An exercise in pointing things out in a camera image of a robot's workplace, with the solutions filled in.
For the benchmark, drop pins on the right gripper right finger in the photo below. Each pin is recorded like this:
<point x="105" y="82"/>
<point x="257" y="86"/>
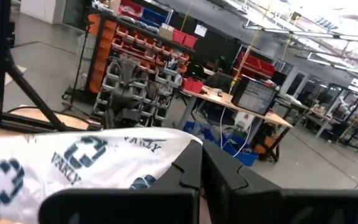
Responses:
<point x="253" y="202"/>

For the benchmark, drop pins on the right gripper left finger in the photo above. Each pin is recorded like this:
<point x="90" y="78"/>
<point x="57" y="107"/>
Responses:
<point x="120" y="205"/>

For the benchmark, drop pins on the white cross-printed gauze packet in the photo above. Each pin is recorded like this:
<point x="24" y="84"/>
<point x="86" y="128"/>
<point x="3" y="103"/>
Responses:
<point x="42" y="165"/>

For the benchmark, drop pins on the blue storage bin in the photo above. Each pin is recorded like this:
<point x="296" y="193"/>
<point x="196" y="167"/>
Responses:
<point x="244" y="157"/>
<point x="197" y="129"/>

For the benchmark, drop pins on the red bin shelf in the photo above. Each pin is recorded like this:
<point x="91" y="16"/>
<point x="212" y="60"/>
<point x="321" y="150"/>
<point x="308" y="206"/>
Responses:
<point x="256" y="65"/>

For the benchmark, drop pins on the orange parts bin rack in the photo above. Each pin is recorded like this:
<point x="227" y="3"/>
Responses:
<point x="104" y="34"/>

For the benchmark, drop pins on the red storage bin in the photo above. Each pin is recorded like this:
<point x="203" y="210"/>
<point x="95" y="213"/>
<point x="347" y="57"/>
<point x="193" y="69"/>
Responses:
<point x="190" y="42"/>
<point x="179" y="36"/>

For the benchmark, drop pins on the wooden workbench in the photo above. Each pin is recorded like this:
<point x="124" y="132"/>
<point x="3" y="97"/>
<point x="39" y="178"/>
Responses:
<point x="272" y="118"/>

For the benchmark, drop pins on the dark computer monitor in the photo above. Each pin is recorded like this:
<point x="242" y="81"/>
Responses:
<point x="253" y="96"/>

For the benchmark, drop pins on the red bins on bench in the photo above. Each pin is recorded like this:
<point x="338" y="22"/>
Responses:
<point x="193" y="85"/>

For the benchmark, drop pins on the black office chair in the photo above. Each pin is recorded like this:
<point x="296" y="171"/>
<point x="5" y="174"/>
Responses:
<point x="197" y="70"/>

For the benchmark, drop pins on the white paper sheet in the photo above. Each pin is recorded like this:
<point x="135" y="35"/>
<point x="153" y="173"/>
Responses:
<point x="201" y="30"/>

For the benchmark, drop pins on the blue storage crate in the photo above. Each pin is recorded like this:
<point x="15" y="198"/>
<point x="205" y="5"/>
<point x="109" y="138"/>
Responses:
<point x="154" y="17"/>

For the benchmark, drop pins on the red storage crate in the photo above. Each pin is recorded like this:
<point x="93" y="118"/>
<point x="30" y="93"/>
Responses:
<point x="130" y="7"/>

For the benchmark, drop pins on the white cabinet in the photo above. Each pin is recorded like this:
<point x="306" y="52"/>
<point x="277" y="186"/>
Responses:
<point x="42" y="11"/>

